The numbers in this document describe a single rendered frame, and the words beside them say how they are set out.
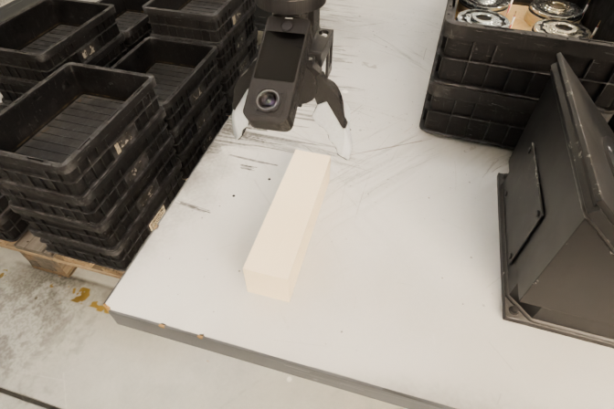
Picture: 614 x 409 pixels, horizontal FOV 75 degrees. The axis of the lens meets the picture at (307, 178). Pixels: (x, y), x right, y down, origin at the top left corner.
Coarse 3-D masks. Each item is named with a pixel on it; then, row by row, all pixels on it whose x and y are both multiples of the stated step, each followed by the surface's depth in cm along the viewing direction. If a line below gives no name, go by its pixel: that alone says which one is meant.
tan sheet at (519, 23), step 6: (516, 6) 91; (522, 6) 91; (528, 6) 91; (456, 12) 89; (510, 12) 89; (516, 12) 89; (522, 12) 89; (510, 18) 87; (516, 18) 87; (522, 18) 87; (510, 24) 85; (516, 24) 85; (522, 24) 85; (528, 30) 83
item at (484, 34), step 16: (448, 16) 65; (448, 32) 64; (464, 32) 63; (480, 32) 62; (496, 32) 62; (512, 32) 61; (528, 32) 61; (528, 48) 62; (544, 48) 61; (560, 48) 60; (576, 48) 60; (592, 48) 59; (608, 48) 58
